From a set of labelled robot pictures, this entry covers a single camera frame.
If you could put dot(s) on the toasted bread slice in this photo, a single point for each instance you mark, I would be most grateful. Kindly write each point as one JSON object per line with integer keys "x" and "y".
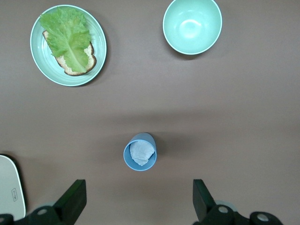
{"x": 62, "y": 62}

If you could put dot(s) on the white paper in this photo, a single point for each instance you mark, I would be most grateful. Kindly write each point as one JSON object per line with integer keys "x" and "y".
{"x": 141, "y": 152}

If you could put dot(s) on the blue plastic cup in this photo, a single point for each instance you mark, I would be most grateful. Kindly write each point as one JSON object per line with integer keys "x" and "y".
{"x": 140, "y": 137}

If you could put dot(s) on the green ribbed plate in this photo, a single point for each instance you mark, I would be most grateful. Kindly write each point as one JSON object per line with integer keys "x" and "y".
{"x": 39, "y": 61}

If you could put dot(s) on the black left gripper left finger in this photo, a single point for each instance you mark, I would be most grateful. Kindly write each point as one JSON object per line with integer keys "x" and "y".
{"x": 73, "y": 201}

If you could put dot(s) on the green lettuce leaf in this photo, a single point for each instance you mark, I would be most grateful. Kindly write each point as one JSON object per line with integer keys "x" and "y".
{"x": 68, "y": 39}

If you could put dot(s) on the cream white toaster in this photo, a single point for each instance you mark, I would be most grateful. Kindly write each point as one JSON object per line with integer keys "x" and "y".
{"x": 7, "y": 182}

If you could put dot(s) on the mint green bowl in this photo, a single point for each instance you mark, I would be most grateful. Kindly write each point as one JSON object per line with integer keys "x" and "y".
{"x": 192, "y": 25}

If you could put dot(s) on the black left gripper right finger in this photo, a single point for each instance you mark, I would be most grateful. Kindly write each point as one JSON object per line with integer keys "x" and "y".
{"x": 201, "y": 199}

